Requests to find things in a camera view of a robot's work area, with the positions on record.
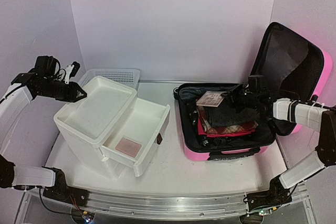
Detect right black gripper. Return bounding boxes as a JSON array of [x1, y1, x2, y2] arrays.
[[220, 84, 258, 114]]

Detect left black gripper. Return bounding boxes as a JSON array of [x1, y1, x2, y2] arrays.
[[38, 79, 88, 103]]

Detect eyeshadow palette brown shades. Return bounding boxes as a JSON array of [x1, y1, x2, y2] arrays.
[[196, 91, 224, 108]]

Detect pink hard-shell suitcase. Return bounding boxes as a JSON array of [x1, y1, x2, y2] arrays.
[[174, 22, 333, 161]]

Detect white rectangular foam box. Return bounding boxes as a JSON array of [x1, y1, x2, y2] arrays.
[[54, 76, 137, 179]]

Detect white drawer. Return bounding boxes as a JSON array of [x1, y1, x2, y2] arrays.
[[100, 98, 171, 177]]

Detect pink square compact case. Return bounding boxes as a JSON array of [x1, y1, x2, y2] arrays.
[[115, 136, 142, 158]]

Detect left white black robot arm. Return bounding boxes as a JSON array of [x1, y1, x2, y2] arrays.
[[1, 56, 87, 201]]

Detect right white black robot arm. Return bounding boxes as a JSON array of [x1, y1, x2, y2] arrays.
[[223, 75, 335, 213]]

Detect black polka dot garment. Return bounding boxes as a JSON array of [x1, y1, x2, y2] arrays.
[[204, 101, 259, 127]]

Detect red plaid folded garment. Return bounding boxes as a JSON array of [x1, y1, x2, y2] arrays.
[[197, 104, 259, 137]]

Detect solid red folded garment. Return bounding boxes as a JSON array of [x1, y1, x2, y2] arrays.
[[197, 119, 258, 138]]

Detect white perforated plastic basket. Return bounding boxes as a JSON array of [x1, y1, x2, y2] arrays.
[[78, 68, 140, 90]]

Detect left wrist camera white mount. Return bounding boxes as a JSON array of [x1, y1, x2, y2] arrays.
[[63, 65, 75, 84]]

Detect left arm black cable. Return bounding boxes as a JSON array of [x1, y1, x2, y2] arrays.
[[51, 57, 68, 82]]

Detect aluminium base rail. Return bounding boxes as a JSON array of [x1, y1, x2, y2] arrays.
[[25, 170, 309, 216]]

